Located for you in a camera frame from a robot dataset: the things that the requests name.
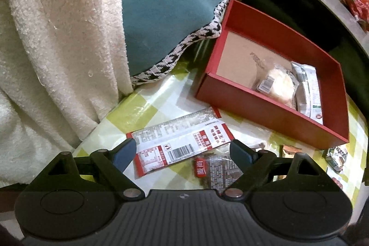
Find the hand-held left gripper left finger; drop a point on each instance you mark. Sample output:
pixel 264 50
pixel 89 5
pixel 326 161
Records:
pixel 125 152

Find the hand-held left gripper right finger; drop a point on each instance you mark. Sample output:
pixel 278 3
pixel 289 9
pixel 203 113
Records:
pixel 237 152

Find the dark snack packet red label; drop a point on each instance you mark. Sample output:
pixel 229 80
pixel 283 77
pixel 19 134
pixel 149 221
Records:
pixel 219 174

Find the red cardboard box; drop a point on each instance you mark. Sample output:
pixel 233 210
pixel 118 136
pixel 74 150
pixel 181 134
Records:
pixel 259 107

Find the long white red snack packet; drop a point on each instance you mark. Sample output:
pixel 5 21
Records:
pixel 178 136

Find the small orange brown packet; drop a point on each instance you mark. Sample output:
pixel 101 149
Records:
pixel 288 149

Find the pastry in clear wrapper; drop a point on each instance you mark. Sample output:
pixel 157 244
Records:
pixel 278 84

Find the white green snack packet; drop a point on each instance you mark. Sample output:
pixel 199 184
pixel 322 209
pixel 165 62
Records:
pixel 312 96

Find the dark green white packet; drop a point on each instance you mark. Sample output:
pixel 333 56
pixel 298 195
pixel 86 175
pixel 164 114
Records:
pixel 335 158

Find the small red packet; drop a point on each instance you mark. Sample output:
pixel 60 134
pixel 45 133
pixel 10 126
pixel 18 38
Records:
pixel 336 183

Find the white fluffy blanket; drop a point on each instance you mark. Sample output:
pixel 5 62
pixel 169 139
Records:
pixel 57 32

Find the teal cushion with houndstooth trim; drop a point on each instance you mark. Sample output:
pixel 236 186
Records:
pixel 173 4

